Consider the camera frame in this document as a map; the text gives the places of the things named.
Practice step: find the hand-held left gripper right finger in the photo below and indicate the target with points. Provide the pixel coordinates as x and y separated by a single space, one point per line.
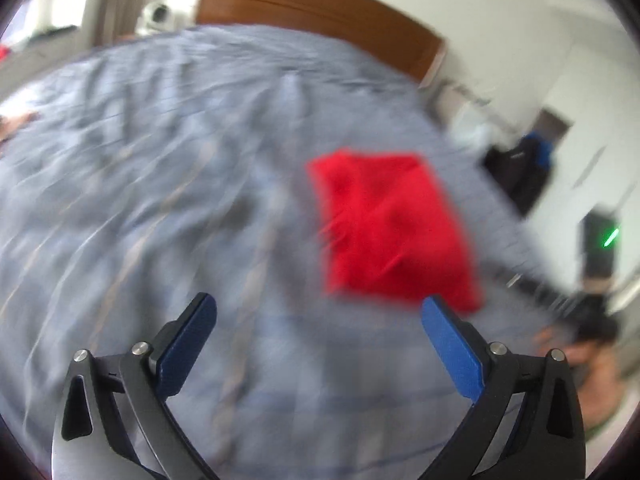
452 347

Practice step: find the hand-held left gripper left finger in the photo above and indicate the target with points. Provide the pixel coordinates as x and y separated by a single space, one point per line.
185 347

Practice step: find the red knit sweater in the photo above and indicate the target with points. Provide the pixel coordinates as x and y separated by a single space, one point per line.
390 225

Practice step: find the person's right forearm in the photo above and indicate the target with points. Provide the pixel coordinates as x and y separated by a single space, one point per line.
600 380

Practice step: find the black device with green light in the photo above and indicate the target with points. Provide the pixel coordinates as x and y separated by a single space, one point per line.
600 245

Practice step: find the black bag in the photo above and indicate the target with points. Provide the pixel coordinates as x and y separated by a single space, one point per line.
522 175

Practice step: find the grey plaid bedspread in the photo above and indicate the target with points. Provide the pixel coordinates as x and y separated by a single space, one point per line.
175 185

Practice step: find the wooden headboard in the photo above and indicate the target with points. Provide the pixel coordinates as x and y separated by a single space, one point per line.
310 5

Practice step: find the white round camera device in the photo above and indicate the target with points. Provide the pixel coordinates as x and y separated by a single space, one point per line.
156 17

